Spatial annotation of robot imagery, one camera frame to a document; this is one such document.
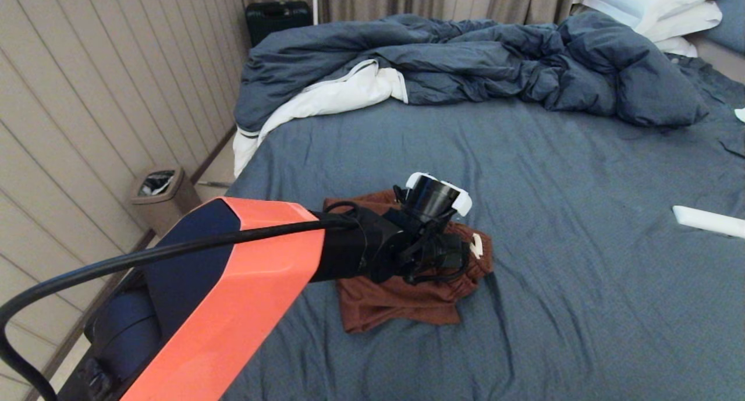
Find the bronze trash bin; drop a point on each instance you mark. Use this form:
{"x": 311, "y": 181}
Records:
{"x": 169, "y": 206}

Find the crumpled blue duvet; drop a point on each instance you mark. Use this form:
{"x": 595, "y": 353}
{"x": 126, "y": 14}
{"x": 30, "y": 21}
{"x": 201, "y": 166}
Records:
{"x": 465, "y": 57}

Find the small white scrap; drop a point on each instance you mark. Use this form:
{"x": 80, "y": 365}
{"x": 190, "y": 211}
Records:
{"x": 740, "y": 115}

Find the beige headboard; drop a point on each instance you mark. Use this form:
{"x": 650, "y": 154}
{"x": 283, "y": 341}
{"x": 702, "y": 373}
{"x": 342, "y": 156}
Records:
{"x": 722, "y": 59}

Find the black suitcase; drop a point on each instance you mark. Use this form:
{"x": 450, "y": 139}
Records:
{"x": 278, "y": 21}

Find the blue bed sheet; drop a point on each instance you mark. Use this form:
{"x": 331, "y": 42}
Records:
{"x": 582, "y": 215}

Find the blue pillow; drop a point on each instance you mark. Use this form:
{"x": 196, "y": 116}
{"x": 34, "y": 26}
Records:
{"x": 730, "y": 21}

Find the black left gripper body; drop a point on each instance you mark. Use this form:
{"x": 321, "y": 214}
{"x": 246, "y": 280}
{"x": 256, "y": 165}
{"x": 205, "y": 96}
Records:
{"x": 419, "y": 244}

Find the black and orange left arm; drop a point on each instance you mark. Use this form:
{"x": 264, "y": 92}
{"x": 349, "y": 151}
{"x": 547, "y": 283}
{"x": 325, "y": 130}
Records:
{"x": 244, "y": 296}

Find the flat white rectangular object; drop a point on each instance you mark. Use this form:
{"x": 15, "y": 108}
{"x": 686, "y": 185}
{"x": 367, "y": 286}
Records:
{"x": 710, "y": 222}

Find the black bin liner bag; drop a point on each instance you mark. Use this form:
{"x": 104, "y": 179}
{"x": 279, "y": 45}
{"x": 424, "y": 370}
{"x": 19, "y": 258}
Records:
{"x": 156, "y": 183}

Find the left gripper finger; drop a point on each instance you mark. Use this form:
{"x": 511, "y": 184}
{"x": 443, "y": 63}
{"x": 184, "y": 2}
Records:
{"x": 457, "y": 252}

